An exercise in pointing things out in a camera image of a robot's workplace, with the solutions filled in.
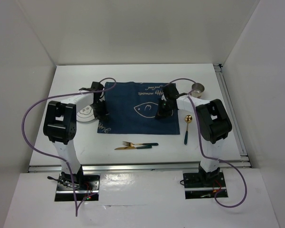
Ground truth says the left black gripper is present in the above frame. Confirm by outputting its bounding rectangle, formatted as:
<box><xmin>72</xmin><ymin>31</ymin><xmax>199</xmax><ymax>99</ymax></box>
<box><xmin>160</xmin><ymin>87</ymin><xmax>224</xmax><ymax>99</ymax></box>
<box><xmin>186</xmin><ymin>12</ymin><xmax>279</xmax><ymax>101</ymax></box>
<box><xmin>89</xmin><ymin>99</ymin><xmax>108</xmax><ymax>123</ymax></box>

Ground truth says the dark blue cloth placemat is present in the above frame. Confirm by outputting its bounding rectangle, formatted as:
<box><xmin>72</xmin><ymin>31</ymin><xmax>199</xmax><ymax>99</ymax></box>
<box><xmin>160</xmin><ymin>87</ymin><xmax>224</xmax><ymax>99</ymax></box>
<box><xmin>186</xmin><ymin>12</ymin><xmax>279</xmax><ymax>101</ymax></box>
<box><xmin>97</xmin><ymin>82</ymin><xmax>180</xmax><ymax>135</ymax></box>

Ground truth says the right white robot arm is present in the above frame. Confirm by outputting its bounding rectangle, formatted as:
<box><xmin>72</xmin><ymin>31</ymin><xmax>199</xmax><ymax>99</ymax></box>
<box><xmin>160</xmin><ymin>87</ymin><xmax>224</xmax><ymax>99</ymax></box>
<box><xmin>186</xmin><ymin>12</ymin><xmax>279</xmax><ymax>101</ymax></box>
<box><xmin>155</xmin><ymin>84</ymin><xmax>232</xmax><ymax>186</ymax></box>

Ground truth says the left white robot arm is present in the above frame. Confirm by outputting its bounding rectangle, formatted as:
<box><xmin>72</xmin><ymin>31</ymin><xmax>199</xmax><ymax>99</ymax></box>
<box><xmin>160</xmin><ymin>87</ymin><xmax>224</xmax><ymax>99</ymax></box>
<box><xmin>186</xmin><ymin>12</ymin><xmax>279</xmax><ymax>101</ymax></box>
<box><xmin>43</xmin><ymin>82</ymin><xmax>109</xmax><ymax>190</ymax></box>

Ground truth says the white round plate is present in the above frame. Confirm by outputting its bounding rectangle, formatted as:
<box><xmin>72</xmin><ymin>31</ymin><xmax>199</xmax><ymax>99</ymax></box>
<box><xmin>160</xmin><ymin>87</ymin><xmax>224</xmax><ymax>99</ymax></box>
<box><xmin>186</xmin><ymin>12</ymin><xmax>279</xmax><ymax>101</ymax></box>
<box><xmin>76</xmin><ymin>105</ymin><xmax>95</xmax><ymax>123</ymax></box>

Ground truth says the metal cup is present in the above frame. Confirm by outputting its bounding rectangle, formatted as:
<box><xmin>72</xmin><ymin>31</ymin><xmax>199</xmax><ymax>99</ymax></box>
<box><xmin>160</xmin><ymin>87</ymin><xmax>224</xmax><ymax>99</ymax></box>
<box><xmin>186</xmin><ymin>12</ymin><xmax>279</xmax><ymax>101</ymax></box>
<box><xmin>190</xmin><ymin>83</ymin><xmax>205</xmax><ymax>98</ymax></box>

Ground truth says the gold spoon green handle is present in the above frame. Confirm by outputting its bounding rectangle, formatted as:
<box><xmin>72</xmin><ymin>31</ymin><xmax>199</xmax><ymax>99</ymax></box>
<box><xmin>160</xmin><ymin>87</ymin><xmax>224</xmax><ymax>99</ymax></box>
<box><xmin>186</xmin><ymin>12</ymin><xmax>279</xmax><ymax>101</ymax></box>
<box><xmin>184</xmin><ymin>115</ymin><xmax>193</xmax><ymax>145</ymax></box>

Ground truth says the gold fork green handle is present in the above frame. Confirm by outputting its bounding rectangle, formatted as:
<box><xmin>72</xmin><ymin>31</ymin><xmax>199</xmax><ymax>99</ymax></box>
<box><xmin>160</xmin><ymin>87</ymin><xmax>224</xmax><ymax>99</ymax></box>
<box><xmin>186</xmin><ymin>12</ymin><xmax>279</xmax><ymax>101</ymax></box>
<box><xmin>122</xmin><ymin>141</ymin><xmax>159</xmax><ymax>146</ymax></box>

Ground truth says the gold knife green handle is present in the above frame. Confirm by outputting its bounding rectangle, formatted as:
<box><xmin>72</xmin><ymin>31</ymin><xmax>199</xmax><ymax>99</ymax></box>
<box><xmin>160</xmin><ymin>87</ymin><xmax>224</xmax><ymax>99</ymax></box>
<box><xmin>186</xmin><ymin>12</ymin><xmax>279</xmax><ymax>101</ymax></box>
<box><xmin>114</xmin><ymin>145</ymin><xmax>152</xmax><ymax>150</ymax></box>

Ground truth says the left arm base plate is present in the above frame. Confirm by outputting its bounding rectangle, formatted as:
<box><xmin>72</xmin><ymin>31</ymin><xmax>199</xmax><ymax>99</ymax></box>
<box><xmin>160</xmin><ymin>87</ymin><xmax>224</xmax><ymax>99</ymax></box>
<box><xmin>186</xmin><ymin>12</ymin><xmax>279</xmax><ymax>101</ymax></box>
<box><xmin>53</xmin><ymin>174</ymin><xmax>100</xmax><ymax>202</ymax></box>

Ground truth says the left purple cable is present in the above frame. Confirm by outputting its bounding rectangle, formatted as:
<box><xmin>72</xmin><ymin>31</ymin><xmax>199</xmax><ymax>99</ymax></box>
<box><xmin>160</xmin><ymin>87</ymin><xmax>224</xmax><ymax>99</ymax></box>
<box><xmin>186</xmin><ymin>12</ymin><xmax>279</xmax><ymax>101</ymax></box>
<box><xmin>21</xmin><ymin>77</ymin><xmax>117</xmax><ymax>217</ymax></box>

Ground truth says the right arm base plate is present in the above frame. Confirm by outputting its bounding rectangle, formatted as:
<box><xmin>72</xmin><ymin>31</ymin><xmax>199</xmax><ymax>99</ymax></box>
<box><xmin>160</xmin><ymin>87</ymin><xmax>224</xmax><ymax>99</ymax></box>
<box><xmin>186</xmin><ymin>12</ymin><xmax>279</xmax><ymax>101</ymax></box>
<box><xmin>180</xmin><ymin>172</ymin><xmax>228</xmax><ymax>200</ymax></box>

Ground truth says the aluminium frame rail right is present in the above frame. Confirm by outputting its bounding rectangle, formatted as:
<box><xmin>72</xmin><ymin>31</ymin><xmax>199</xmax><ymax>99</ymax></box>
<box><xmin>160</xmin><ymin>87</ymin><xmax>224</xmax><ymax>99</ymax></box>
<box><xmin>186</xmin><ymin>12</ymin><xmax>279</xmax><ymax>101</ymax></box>
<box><xmin>213</xmin><ymin>64</ymin><xmax>250</xmax><ymax>162</ymax></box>

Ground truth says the aluminium frame rail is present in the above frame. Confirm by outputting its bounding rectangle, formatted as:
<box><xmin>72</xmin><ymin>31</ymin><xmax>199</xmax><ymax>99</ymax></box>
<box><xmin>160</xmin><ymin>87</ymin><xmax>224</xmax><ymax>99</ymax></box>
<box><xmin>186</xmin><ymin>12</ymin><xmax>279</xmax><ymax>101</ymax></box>
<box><xmin>28</xmin><ymin>161</ymin><xmax>251</xmax><ymax>173</ymax></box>
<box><xmin>213</xmin><ymin>64</ymin><xmax>250</xmax><ymax>162</ymax></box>

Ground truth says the aluminium frame rail front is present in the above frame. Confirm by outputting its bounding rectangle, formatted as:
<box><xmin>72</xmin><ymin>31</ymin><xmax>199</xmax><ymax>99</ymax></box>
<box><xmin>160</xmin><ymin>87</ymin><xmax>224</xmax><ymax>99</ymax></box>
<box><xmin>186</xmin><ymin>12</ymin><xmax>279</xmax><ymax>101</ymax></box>
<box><xmin>28</xmin><ymin>161</ymin><xmax>251</xmax><ymax>173</ymax></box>

